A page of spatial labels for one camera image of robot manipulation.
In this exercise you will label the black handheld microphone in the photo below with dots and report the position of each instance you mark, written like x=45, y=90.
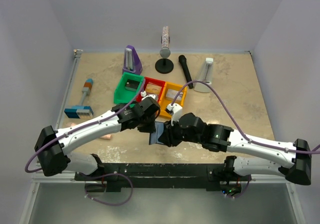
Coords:
x=183, y=62

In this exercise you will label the white metronome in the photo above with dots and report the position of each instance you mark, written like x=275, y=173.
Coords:
x=205, y=76

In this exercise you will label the black round microphone stand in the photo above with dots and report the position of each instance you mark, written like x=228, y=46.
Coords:
x=164, y=66

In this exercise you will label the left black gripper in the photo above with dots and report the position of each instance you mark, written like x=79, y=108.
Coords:
x=151, y=129

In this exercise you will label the orange card stack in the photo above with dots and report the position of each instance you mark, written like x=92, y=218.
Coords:
x=153, y=88

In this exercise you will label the green plastic bin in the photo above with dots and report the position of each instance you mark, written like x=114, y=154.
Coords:
x=124, y=96

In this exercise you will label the purple metronome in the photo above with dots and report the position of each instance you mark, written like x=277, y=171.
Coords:
x=132, y=62

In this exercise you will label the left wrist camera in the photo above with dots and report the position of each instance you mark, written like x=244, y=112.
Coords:
x=145, y=95

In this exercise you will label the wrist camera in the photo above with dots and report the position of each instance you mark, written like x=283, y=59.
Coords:
x=145, y=95
x=176, y=111

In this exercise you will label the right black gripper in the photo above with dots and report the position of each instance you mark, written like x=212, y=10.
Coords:
x=168, y=137

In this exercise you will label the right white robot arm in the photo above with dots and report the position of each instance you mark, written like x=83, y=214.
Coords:
x=288, y=159

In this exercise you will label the navy blue card holder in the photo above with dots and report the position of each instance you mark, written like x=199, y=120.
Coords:
x=154, y=137

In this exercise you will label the glitter microphone on stand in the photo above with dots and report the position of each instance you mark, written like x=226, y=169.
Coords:
x=165, y=42

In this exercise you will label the white card stack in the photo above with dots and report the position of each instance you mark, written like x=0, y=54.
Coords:
x=170, y=95

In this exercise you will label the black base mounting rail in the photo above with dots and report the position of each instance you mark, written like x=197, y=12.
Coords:
x=113, y=177

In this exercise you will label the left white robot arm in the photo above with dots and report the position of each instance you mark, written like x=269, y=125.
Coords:
x=55, y=149

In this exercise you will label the blue toy block hammer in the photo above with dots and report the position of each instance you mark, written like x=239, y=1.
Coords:
x=81, y=111

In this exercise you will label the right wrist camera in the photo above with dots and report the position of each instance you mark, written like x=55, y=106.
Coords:
x=176, y=111

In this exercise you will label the black card stack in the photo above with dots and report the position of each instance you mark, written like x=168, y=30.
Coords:
x=132, y=85

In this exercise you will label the yellow plastic bin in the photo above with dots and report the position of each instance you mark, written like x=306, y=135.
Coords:
x=164, y=102

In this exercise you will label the red plastic bin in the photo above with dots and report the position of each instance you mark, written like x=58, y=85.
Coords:
x=157, y=82

